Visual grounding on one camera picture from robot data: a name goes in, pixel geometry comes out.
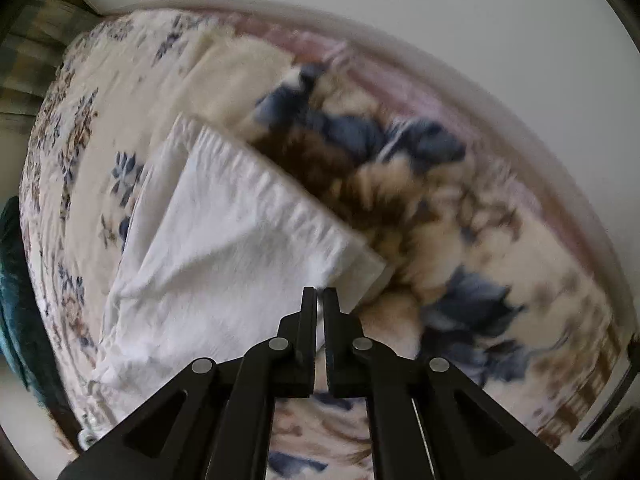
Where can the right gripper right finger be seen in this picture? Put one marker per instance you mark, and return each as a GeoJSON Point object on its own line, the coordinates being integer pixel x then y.
{"type": "Point", "coordinates": [428, 421]}

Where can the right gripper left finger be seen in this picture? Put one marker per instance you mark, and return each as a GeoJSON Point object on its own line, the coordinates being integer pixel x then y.
{"type": "Point", "coordinates": [212, 420]}

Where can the white pants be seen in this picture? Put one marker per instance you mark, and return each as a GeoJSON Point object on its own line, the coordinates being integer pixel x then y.
{"type": "Point", "coordinates": [220, 247]}

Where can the teal folded quilt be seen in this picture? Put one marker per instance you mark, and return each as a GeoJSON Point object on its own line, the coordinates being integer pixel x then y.
{"type": "Point", "coordinates": [24, 341]}

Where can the white headboard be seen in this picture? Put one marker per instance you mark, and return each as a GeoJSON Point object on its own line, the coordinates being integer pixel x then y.
{"type": "Point", "coordinates": [559, 79]}

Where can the green striped curtain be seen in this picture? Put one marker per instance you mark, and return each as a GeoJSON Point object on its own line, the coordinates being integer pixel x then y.
{"type": "Point", "coordinates": [31, 53]}

